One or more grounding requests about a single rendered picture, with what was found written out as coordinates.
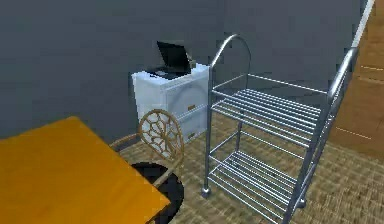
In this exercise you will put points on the white chest of drawers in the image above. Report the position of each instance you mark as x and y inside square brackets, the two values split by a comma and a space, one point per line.
[173, 96]

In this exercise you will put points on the wicker chair with black seat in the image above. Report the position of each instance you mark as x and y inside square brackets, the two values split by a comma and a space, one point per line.
[162, 135]

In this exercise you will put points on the black laptop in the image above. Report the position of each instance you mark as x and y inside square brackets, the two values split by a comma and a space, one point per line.
[173, 60]

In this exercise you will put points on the silver metal shelf cart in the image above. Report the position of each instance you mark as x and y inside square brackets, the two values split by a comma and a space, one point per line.
[266, 133]

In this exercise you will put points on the orange wooden table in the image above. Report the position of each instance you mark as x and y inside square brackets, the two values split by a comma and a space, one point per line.
[63, 176]

